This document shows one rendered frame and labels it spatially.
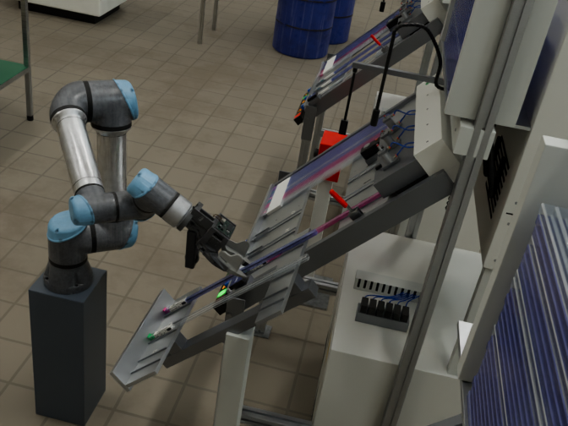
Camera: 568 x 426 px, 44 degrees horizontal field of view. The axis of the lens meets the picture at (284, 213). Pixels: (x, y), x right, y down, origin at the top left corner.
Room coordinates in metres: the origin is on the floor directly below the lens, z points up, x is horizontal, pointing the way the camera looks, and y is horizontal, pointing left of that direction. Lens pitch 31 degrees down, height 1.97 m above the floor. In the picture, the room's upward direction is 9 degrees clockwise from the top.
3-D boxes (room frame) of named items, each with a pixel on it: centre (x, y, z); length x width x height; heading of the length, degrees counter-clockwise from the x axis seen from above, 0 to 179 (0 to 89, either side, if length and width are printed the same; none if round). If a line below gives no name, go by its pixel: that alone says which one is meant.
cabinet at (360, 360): (1.85, -0.55, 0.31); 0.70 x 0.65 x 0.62; 175
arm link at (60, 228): (1.73, 0.63, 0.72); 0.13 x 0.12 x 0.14; 121
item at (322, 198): (2.61, -0.15, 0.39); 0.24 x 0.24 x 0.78; 85
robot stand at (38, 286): (1.73, 0.64, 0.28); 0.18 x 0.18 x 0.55; 84
